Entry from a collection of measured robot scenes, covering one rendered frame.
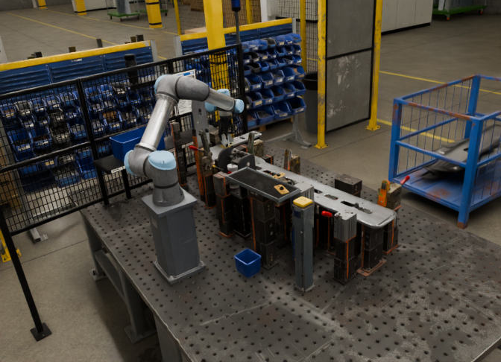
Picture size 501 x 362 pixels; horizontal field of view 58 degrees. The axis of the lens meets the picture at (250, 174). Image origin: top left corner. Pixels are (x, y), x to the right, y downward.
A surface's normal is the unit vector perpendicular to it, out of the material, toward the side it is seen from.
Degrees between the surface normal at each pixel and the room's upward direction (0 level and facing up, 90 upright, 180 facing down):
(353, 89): 90
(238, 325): 0
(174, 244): 90
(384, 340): 0
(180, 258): 90
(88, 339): 0
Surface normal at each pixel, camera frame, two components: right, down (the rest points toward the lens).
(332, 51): 0.58, 0.33
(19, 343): -0.07, -0.90
